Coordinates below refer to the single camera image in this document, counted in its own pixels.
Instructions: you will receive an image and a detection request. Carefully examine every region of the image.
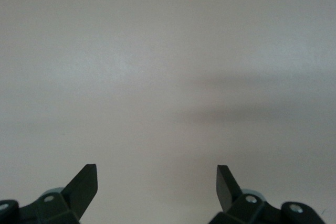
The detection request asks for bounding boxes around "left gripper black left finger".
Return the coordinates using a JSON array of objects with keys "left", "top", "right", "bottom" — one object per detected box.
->
[{"left": 0, "top": 164, "right": 99, "bottom": 224}]

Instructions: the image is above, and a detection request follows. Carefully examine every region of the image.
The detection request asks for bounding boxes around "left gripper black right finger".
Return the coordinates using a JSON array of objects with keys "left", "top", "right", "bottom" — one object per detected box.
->
[{"left": 208, "top": 165, "right": 327, "bottom": 224}]

